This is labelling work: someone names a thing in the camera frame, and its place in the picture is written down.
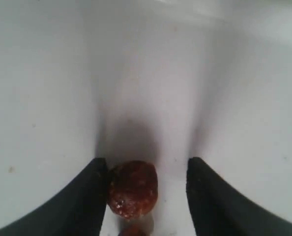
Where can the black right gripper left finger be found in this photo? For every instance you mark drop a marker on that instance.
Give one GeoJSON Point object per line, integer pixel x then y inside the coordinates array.
{"type": "Point", "coordinates": [77, 210]}

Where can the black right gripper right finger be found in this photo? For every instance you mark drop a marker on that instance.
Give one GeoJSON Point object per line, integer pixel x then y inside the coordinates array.
{"type": "Point", "coordinates": [217, 209]}

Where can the red jujube piece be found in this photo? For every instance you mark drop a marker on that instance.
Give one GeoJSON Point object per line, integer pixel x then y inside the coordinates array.
{"type": "Point", "coordinates": [132, 189]}
{"type": "Point", "coordinates": [132, 230]}

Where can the white rectangular plastic tray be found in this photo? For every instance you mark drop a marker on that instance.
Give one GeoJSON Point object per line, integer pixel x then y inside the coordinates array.
{"type": "Point", "coordinates": [157, 80]}

